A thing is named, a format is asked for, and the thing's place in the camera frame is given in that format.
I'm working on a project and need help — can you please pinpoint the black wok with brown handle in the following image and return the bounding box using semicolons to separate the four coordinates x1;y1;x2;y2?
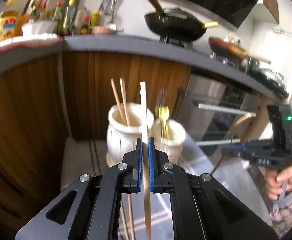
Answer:
144;0;207;42

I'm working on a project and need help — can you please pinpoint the cream floral ceramic utensil holder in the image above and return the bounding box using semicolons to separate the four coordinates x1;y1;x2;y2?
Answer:
106;103;186;166

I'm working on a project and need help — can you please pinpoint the pink small bowl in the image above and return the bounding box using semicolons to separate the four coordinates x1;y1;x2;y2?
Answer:
90;26;123;35

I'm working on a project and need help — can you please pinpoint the red-cap sauce bottle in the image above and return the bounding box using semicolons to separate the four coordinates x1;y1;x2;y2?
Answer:
52;2;63;35

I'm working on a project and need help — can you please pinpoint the yellow lidded jar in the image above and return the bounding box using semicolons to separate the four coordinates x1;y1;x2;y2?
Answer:
0;10;18;42

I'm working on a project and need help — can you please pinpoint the yellow spatula handle in wok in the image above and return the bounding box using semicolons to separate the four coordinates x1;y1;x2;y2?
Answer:
204;21;219;29

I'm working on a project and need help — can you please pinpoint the stainless steel oven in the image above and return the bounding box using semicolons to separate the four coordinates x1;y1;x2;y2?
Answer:
177;74;259;157

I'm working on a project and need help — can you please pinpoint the white jug red cap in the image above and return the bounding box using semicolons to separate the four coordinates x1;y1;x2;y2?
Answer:
73;7;90;35

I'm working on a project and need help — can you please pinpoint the yellow green plastic tool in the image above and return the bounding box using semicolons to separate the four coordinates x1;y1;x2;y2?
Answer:
155;106;169;140

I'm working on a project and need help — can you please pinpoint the wooden chopstick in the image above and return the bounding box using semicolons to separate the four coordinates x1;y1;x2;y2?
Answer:
120;203;130;240
111;78;127;125
120;77;130;127
140;81;151;240
127;195;135;240

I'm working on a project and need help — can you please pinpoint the yellow mustard jar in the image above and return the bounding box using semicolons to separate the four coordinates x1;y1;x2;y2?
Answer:
90;10;99;31

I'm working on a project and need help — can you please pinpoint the grey plaid table cloth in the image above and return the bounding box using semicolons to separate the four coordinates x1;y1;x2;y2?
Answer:
61;136;272;239

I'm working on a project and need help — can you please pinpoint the brown frying pan wooden handle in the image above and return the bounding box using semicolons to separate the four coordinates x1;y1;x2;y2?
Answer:
208;37;272;64

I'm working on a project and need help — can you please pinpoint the silver fork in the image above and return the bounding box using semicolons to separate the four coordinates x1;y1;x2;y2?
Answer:
155;89;167;111

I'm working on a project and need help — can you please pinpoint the white bowl on counter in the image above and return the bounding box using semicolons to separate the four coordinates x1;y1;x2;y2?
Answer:
21;20;57;36

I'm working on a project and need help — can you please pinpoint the person's right hand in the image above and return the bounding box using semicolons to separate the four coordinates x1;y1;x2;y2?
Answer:
265;165;292;200

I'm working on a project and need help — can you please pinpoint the white red-edged cloth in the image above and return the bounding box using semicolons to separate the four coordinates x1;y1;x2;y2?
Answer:
0;33;62;54

